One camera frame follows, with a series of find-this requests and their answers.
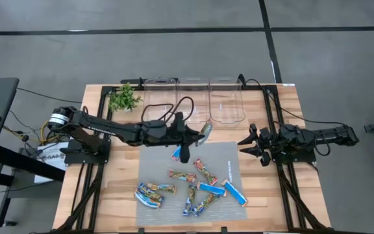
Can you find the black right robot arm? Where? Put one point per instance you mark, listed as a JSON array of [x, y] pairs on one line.
[[333, 133]]

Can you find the black desk frame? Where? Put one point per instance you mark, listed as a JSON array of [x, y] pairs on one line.
[[28, 164]]

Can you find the black aluminium table frame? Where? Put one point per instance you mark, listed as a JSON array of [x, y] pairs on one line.
[[258, 87]]

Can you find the grey woven mat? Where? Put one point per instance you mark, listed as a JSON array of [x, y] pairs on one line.
[[161, 162]]

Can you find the green plant in white pot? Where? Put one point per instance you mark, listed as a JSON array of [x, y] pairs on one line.
[[123, 97]]

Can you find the silver wrapper granola bar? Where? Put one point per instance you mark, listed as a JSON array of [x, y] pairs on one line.
[[206, 130]]

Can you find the small white strip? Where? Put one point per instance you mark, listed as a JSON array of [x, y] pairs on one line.
[[230, 172]]

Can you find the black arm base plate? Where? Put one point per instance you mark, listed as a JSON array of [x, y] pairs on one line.
[[304, 159], [76, 158]]

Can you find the white box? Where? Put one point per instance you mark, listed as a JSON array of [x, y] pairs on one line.
[[49, 174]]

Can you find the clear plastic bin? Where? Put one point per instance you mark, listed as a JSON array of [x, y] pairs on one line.
[[227, 97], [194, 97], [160, 97]]

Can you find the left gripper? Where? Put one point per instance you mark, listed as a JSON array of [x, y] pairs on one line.
[[184, 136]]

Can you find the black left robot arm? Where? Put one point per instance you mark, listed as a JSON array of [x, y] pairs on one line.
[[109, 128]]

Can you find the light blue granola bar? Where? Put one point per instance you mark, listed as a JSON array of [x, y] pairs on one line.
[[211, 188], [235, 193], [175, 154]]

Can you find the oatmeal raisin granola bar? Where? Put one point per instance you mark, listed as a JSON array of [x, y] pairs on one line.
[[144, 200], [191, 195], [208, 202], [150, 194]]

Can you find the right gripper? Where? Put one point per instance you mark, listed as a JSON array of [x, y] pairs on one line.
[[265, 143]]

